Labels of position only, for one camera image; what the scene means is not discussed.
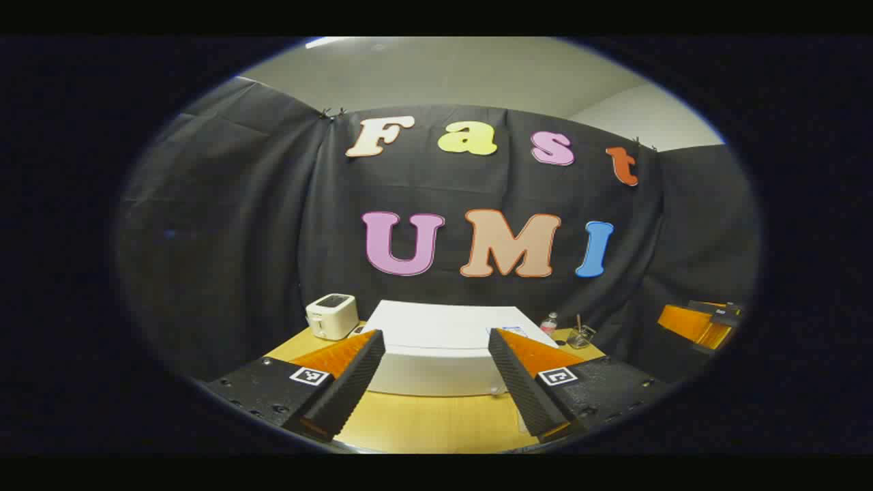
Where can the white toaster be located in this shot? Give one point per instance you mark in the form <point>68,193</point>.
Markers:
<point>332,317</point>

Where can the ceiling light panel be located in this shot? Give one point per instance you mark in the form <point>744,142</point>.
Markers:
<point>327,42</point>

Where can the black backdrop cloth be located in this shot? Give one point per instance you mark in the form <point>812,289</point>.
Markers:
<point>273,204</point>

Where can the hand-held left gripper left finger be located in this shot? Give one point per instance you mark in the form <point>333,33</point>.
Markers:
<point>354,382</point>

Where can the clear glass cup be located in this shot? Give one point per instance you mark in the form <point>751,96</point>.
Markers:
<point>580,339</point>

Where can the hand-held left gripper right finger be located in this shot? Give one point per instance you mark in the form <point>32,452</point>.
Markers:
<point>518,382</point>

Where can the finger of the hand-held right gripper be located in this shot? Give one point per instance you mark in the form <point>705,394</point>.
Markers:
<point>692,326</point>

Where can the white microwave oven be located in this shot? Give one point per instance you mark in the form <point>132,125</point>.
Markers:
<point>443,327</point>

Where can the clear bottle with pink label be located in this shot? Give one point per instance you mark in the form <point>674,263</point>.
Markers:
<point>549,324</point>

